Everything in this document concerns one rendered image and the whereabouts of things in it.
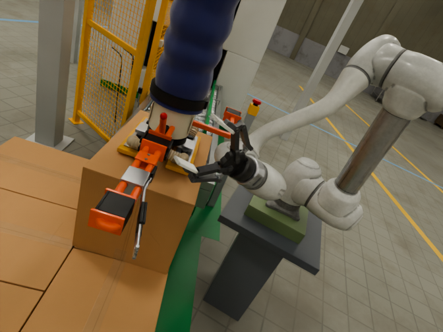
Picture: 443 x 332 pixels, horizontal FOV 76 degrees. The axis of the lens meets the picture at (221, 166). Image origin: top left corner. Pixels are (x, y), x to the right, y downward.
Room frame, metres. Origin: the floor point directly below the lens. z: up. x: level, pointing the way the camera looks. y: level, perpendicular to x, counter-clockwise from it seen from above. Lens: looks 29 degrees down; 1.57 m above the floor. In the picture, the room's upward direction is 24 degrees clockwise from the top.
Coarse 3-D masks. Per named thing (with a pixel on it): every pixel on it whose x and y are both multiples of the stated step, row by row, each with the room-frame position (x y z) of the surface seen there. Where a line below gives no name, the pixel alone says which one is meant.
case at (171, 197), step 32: (128, 128) 1.09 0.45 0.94; (96, 160) 0.79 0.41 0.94; (128, 160) 0.87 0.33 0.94; (96, 192) 0.74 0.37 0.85; (160, 192) 0.77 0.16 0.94; (192, 192) 0.85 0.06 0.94; (128, 224) 0.76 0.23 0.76; (160, 224) 0.77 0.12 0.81; (128, 256) 0.76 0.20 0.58; (160, 256) 0.78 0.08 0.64
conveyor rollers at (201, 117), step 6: (210, 90) 3.52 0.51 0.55; (216, 90) 3.63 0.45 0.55; (150, 108) 2.28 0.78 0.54; (198, 114) 2.62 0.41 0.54; (204, 114) 2.71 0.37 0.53; (210, 114) 2.74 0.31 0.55; (198, 120) 2.46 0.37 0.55; (204, 120) 2.54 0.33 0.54; (210, 120) 2.64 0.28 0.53; (210, 132) 2.31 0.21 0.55
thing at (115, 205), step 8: (112, 192) 0.50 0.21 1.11; (120, 192) 0.51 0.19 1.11; (104, 200) 0.47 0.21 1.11; (112, 200) 0.48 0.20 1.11; (120, 200) 0.49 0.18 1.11; (128, 200) 0.50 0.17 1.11; (96, 208) 0.44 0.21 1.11; (104, 208) 0.44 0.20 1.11; (112, 208) 0.45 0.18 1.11; (120, 208) 0.46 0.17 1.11; (128, 208) 0.47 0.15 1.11; (96, 216) 0.43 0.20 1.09; (104, 216) 0.43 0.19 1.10; (112, 216) 0.43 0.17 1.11; (120, 216) 0.44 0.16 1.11; (128, 216) 0.47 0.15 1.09; (88, 224) 0.42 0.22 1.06; (120, 224) 0.43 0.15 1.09; (112, 232) 0.43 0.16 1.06; (120, 232) 0.43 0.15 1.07
